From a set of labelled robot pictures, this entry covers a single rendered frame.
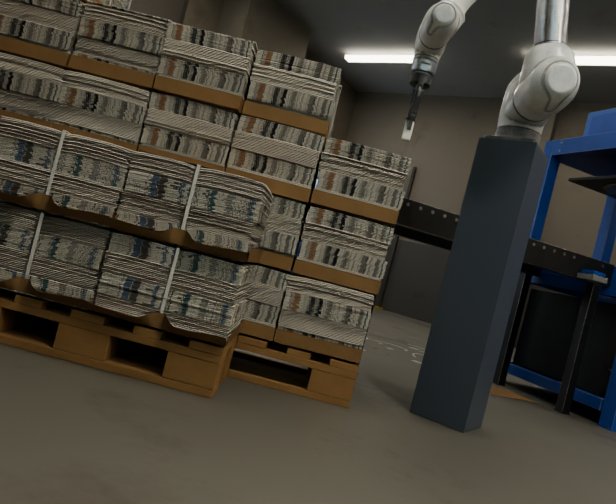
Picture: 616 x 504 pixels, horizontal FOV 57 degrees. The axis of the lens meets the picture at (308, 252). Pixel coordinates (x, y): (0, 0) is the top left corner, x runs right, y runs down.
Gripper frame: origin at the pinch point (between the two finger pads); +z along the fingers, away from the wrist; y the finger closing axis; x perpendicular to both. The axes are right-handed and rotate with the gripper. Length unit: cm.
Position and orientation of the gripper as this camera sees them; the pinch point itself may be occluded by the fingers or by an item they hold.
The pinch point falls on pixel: (407, 130)
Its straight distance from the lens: 210.3
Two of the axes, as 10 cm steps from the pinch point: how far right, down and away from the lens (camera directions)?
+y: -0.1, -0.2, -10.0
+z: -2.5, 9.7, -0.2
